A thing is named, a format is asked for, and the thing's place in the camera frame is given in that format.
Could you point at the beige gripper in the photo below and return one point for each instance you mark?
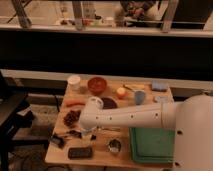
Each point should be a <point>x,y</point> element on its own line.
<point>86,137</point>

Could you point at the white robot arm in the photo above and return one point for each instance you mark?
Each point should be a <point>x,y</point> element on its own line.
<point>191,119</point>

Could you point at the purple bowl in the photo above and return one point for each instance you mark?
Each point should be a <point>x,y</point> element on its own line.
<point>109,103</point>

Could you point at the red bowl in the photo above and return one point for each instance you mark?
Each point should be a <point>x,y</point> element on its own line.
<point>97,85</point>

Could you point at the black rectangular sponge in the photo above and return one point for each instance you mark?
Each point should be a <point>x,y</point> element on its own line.
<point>80,152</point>

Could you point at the dark red grape bunch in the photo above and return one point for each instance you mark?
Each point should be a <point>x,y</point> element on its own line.
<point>71,117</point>

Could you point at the black clip tool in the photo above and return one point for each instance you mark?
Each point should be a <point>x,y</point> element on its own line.
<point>57,141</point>

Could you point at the small metal cup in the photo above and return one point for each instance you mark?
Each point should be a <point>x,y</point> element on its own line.
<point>114,146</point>

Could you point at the orange carrot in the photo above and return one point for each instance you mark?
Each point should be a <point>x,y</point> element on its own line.
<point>71,103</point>

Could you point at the orange fruit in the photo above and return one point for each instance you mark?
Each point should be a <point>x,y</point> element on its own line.
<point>121,93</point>

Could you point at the white plastic cup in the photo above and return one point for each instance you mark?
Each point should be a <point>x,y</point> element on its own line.
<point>74,82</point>

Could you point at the green plastic tray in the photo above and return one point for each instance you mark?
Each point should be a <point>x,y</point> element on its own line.
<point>151,145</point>

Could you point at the yellow banana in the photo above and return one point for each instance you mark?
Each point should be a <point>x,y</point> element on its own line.
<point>133,87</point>

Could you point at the blue cup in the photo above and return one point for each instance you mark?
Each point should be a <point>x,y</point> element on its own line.
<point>139,97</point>

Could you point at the black chair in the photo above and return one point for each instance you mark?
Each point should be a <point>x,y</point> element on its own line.
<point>11,103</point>

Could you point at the grey crumpled cloth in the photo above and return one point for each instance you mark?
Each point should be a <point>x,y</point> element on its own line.
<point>161,99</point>

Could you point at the blue sponge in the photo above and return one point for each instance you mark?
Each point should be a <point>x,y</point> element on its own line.
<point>160,87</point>

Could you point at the person in background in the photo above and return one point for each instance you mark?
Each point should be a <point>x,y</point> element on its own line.
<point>142,12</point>

